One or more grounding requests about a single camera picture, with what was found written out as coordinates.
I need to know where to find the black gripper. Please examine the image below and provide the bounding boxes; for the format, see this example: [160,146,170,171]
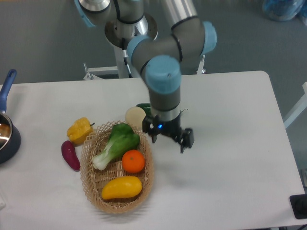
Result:
[142,115,194,153]

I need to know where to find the yellow mango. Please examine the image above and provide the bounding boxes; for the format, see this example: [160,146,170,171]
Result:
[101,176,142,200]

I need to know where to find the woven wicker basket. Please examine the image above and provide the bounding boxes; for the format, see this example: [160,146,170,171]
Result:
[80,121,154,214]

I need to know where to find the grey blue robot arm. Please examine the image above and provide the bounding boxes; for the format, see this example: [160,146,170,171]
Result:
[75,0,217,151]

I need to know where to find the green cucumber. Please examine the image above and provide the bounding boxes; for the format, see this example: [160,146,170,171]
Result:
[136,103,189,118]

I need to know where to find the green bok choy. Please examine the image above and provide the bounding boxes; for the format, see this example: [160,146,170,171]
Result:
[92,123,140,171]

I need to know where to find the orange fruit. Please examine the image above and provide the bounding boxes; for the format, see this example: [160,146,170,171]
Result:
[122,150,145,173]

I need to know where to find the yellow bell pepper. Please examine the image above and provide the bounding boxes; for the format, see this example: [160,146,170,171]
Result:
[67,117,93,145]

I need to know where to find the purple sweet potato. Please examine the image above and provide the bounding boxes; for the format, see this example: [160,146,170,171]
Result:
[61,140,80,171]

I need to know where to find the black device at edge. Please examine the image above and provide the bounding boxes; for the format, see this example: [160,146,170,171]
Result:
[289,194,307,219]

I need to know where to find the dark blue saucepan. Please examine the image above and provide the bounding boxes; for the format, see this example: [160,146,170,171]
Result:
[0,69,21,164]

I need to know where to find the blue plastic bag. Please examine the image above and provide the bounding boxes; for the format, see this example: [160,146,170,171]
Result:
[262,0,307,25]

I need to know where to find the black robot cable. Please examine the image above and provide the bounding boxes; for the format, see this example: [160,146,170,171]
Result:
[121,37,133,79]

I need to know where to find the white frame at right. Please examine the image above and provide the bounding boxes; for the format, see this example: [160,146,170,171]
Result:
[283,82,307,128]

